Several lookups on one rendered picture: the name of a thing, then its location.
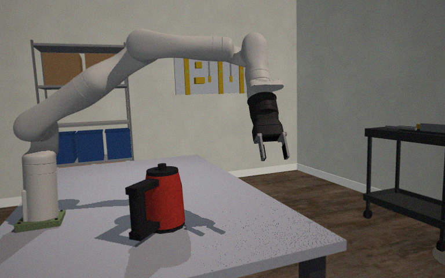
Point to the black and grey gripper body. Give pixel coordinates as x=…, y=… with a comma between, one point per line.
x=263, y=108

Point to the red kettle with black handle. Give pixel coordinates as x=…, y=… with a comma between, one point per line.
x=156, y=203

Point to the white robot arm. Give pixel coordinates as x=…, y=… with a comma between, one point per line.
x=39, y=126

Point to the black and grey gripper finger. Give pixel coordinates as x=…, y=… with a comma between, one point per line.
x=285, y=149
x=258, y=140

